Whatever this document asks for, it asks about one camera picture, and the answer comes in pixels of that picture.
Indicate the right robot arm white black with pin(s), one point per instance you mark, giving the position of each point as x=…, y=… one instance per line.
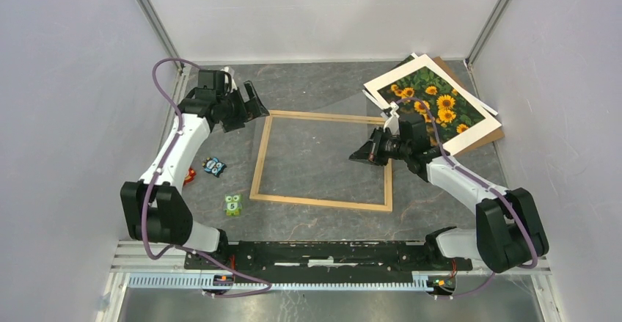
x=508, y=231

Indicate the left aluminium corner post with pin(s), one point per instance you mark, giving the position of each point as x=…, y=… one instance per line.
x=157, y=26

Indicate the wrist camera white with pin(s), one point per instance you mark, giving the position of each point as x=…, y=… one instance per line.
x=229, y=79
x=391, y=118

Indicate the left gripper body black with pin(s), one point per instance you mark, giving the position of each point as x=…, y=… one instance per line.
x=233, y=111

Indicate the sunflower photo white border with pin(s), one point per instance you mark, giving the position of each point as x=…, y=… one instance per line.
x=419, y=86

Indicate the toothed aluminium rail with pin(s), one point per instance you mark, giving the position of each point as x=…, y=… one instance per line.
x=204, y=281

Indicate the right aluminium corner post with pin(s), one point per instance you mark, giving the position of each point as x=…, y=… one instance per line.
x=487, y=30

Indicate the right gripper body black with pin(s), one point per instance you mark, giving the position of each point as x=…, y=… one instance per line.
x=388, y=147

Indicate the green owl number toy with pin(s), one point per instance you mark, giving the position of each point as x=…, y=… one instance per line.
x=233, y=204

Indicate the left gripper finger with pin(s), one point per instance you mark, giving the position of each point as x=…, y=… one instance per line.
x=254, y=103
x=248, y=116

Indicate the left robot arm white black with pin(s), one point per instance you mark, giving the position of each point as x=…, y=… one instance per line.
x=153, y=205

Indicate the red small toy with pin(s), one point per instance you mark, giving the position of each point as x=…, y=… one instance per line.
x=190, y=176

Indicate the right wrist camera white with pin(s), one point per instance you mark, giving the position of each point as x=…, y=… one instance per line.
x=391, y=118

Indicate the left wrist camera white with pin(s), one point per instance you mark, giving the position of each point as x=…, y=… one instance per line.
x=229, y=79

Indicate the blue owl toy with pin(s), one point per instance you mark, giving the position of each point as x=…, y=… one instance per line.
x=213, y=166

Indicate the aluminium corner post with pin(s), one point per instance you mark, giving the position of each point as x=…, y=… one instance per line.
x=487, y=30
x=157, y=26

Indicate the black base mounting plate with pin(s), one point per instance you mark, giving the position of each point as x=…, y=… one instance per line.
x=307, y=262

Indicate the wooden picture frame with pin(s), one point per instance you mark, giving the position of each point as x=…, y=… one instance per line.
x=386, y=206

